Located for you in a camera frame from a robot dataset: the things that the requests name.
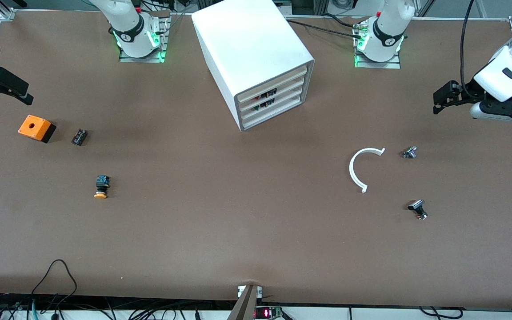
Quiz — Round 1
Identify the black cable behind cabinet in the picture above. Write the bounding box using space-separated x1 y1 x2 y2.
286 20 365 40

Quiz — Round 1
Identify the white curved plastic arc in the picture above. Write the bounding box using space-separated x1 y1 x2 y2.
349 148 386 194

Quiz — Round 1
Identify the device with red display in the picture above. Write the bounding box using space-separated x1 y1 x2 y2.
255 306 285 320

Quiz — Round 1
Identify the looped black cable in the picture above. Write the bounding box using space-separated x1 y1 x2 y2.
31 259 78 307

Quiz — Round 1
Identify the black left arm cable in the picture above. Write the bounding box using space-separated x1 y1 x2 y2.
460 0 481 96

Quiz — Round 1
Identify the white drawer holding red button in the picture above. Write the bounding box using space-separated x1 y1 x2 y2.
239 77 306 115

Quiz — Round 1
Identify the white drawer cabinet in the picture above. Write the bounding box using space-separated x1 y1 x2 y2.
192 0 315 132

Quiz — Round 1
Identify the orange button enclosure box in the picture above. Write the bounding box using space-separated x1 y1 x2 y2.
18 115 56 144

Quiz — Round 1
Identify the grey camera post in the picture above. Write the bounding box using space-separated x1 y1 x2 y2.
226 284 259 320

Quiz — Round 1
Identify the yellow mushroom pushbutton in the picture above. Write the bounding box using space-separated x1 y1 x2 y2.
94 175 110 199

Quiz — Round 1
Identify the white drawer holding green button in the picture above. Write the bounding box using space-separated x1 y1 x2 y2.
241 87 305 124

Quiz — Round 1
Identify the black selector switch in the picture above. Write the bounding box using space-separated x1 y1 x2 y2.
408 200 428 220

